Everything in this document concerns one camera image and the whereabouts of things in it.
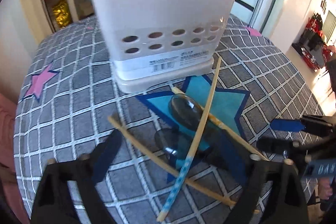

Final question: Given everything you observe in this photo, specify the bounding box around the pink plastic utensil holder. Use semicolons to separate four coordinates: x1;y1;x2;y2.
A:
91;0;235;93

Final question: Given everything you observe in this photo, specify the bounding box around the grey checked tablecloth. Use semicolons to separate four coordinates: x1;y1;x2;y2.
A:
14;16;323;223

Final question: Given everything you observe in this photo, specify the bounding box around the bamboo chopstick blue dotted end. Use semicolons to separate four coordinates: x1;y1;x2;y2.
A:
157;57;222;222

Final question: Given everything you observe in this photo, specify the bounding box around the dark translucent plastic spoon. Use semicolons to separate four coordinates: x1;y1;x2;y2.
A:
168;94;221;145

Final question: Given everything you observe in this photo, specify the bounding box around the plain bamboo chopstick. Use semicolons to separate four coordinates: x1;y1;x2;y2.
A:
107;115;261;214

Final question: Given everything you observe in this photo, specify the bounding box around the gold foil package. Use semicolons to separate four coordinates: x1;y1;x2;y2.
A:
52;0;72;28

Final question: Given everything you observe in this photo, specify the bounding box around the pink plastic stool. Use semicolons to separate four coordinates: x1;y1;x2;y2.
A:
1;94;30;223

